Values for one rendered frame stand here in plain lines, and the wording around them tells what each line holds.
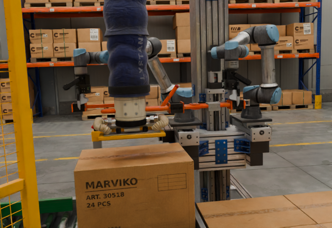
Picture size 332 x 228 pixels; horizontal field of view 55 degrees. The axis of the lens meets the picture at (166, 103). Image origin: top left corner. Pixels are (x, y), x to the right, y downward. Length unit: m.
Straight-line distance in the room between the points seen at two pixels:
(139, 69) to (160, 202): 0.69
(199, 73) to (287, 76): 8.98
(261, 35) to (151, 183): 1.20
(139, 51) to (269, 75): 0.99
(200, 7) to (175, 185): 1.34
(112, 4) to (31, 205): 0.99
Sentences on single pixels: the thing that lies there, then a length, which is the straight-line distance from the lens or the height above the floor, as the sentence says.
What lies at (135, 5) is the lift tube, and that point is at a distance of 1.67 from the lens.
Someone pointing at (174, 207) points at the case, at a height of 0.71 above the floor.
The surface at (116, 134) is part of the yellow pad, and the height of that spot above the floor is 1.10.
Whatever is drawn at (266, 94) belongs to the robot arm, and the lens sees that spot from 2.29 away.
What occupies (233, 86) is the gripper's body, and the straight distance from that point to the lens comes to 1.83.
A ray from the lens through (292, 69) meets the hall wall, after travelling 11.36.
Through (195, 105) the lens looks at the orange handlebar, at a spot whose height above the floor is 1.21.
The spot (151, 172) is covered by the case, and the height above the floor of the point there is 0.90.
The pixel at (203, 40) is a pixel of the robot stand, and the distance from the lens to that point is 2.44.
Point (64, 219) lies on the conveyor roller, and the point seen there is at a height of 0.55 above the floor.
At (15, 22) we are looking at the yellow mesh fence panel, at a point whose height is 1.62.
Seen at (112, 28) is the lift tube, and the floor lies 1.63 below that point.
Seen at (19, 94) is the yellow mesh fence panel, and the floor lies 1.35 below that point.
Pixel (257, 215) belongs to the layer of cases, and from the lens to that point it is 2.07.
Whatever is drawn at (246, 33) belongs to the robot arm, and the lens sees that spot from 2.25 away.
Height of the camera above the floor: 1.45
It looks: 7 degrees down
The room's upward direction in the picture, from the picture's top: 2 degrees counter-clockwise
